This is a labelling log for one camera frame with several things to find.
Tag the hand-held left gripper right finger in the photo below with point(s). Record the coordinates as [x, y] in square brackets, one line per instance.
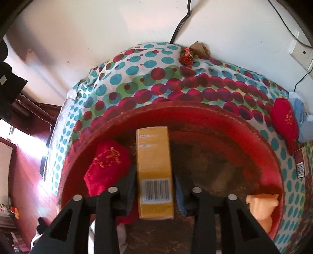
[182, 200]

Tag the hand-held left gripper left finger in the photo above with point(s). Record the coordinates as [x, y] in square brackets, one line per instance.
[129, 195]

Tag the yellow carton box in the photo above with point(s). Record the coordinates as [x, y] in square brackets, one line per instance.
[154, 171]

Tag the red embroidered sock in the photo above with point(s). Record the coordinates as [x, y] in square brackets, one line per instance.
[107, 166]
[285, 124]

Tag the red round tray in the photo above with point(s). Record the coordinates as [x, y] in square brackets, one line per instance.
[220, 158]

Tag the orange rubber toy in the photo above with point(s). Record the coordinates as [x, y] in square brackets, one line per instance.
[262, 210]

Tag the light blue sock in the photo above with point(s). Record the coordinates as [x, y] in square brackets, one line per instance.
[305, 132]

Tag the grey-blue sock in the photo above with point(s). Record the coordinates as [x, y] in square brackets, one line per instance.
[297, 105]

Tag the small brown box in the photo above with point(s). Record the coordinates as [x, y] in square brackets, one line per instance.
[299, 162]

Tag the polka dot tablecloth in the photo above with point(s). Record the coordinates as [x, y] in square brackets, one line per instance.
[171, 73]

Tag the dark wooden cabinet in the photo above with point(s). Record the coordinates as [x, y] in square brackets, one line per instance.
[29, 114]

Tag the black hanging garment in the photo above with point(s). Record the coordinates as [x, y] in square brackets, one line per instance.
[9, 78]

